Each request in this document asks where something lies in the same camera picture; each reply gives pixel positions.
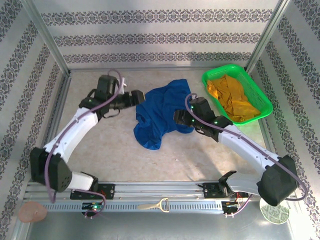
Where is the blue t-shirt with print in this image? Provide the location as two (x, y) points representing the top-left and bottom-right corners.
(133, 78), (195, 151)

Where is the yellow cloth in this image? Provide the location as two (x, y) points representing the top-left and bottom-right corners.
(206, 74), (262, 123)

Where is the green plastic mesh basket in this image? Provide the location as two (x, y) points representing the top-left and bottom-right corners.
(201, 64), (274, 125)

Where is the right control board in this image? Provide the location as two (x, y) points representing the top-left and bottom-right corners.
(221, 199), (245, 213)

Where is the beige vegetable peeler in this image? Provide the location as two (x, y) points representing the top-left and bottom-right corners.
(136, 197), (170, 213)

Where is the left control board green light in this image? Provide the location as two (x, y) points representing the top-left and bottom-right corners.
(81, 201), (105, 213)

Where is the green patterned white bowl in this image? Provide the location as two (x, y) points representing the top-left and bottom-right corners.
(259, 197), (290, 225)

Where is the pink plastic cup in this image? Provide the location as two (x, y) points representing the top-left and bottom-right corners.
(17, 201), (48, 223)

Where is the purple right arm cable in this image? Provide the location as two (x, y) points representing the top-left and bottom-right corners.
(184, 92), (309, 218)

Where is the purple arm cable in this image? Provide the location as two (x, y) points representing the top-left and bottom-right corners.
(184, 92), (309, 218)
(44, 68), (126, 219)

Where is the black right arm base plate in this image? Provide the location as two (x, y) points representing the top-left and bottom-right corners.
(202, 181), (249, 200)

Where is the aluminium frame post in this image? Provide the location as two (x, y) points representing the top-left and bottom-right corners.
(21, 0), (71, 74)
(246, 0), (291, 72)

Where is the aluminium mounting rail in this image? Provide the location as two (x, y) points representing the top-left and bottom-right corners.
(23, 180), (293, 201)

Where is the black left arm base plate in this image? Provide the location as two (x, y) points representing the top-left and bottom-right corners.
(69, 183), (116, 200)

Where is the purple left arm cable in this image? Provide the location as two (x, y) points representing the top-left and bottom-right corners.
(44, 68), (126, 219)

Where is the grey slotted cable duct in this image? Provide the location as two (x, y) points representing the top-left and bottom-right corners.
(42, 199), (226, 213)

